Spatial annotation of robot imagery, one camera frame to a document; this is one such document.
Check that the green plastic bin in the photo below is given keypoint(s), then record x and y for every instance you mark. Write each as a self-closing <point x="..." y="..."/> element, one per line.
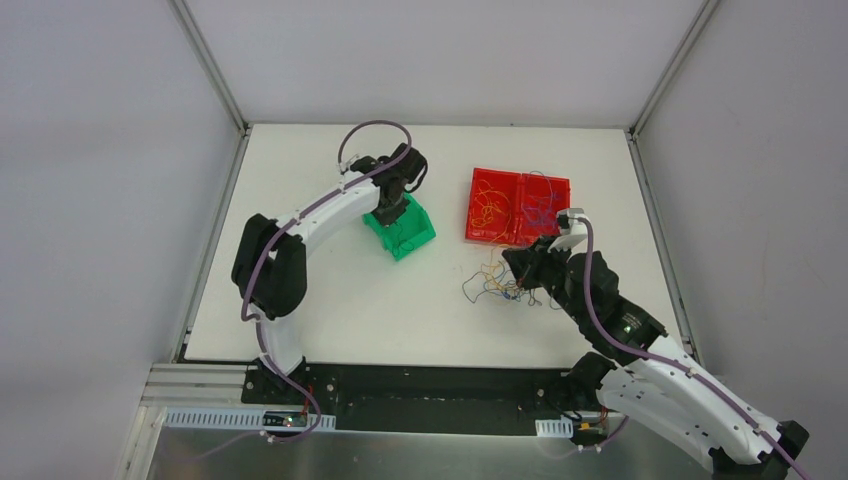
<point x="409" y="233"/>

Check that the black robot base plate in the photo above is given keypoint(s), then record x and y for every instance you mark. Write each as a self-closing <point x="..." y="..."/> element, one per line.
<point x="432" y="400"/>

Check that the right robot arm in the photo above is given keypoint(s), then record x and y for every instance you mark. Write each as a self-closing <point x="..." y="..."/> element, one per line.
<point x="637" y="369"/>

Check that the red double plastic bin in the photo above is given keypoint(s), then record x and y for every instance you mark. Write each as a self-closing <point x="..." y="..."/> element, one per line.
<point x="514" y="209"/>

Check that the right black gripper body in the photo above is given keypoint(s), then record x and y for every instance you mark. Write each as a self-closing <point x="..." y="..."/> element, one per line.
<point x="539" y="266"/>

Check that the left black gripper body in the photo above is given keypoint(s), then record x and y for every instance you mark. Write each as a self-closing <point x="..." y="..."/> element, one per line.
<point x="391" y="203"/>

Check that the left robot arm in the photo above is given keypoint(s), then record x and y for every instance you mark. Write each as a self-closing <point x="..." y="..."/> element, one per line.
<point x="270" y="266"/>

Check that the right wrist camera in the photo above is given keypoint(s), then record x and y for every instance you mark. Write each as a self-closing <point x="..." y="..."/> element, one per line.
<point x="572" y="230"/>

